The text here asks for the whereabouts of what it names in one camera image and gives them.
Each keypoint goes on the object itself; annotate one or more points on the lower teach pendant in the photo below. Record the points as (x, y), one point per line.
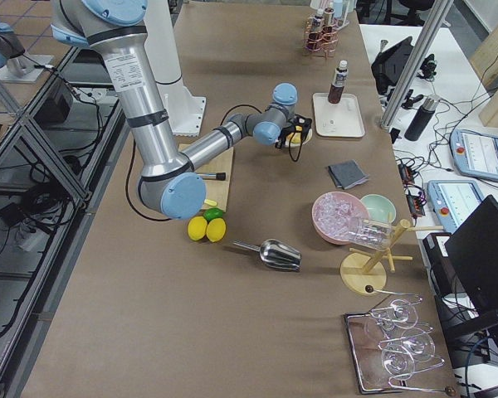
(453, 201)

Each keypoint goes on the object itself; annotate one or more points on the metal glass rack tray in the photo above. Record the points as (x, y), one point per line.
(364, 336)

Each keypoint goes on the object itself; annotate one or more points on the wooden mug tree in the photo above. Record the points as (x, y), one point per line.
(363, 271)

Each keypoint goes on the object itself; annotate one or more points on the wine glass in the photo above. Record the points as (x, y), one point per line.
(417, 341)
(400, 365)
(401, 313)

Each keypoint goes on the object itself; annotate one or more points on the yellow lemon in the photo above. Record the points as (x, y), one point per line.
(216, 229)
(197, 228)

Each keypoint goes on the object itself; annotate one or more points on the yellow lemon left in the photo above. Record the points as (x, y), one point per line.
(197, 228)

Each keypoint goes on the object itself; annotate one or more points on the black water bottle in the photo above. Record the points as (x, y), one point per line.
(422, 117)

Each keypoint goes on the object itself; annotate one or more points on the black bag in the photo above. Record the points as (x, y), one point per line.
(388, 65)

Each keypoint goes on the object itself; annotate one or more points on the upper teach pendant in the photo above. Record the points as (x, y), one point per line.
(475, 154)

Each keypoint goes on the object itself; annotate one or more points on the white plate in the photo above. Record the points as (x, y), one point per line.
(293, 140)

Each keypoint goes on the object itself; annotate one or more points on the upper wine glass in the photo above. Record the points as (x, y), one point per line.
(401, 313)

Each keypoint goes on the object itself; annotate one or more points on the clear glass jar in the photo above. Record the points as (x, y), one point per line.
(369, 233)

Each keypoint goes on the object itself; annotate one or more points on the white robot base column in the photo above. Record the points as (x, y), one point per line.
(185, 111)

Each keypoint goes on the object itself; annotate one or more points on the white rectangular tray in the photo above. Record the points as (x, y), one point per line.
(342, 120)

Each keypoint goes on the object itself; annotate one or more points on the grey folded cloth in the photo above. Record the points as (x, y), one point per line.
(347, 174)

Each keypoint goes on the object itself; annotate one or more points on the metal scoop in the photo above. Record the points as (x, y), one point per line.
(275, 254)

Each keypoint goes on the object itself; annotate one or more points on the lower wine glass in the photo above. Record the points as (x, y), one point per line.
(400, 365)

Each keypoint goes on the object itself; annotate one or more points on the aluminium vertical post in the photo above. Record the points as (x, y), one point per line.
(428, 33)

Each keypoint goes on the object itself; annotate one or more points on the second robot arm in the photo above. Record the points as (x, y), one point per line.
(17, 65)

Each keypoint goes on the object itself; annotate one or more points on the wooden cutting board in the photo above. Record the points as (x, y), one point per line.
(217, 190)

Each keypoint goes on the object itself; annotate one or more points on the brown sauce bottle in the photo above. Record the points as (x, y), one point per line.
(338, 82)

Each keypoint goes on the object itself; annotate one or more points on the black handled knife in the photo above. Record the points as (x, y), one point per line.
(213, 176)

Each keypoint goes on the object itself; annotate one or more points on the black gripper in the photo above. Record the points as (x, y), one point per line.
(287, 135)

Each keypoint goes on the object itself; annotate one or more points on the teach pendant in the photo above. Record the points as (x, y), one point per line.
(475, 154)
(453, 201)

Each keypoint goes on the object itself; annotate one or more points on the mint green bowl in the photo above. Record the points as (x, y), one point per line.
(380, 208)

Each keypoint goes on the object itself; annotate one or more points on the yellow donut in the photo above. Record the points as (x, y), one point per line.
(302, 131)

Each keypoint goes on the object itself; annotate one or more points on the yellow lemon right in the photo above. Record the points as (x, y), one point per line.
(216, 229)

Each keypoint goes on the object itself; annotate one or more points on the middle wine glass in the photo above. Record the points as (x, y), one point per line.
(417, 341)

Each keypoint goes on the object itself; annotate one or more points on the green lime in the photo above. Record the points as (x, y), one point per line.
(213, 213)

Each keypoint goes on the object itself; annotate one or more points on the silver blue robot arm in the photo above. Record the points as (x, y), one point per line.
(168, 184)

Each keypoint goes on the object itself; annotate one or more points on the rose gold wire bottle rack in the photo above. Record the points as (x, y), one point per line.
(317, 44)

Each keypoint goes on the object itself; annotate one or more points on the black monitor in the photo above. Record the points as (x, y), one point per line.
(473, 252)

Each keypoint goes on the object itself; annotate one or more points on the pink bowl with ice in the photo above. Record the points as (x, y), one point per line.
(331, 213)

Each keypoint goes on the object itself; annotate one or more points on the bottle in wire rack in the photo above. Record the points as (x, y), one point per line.
(328, 20)

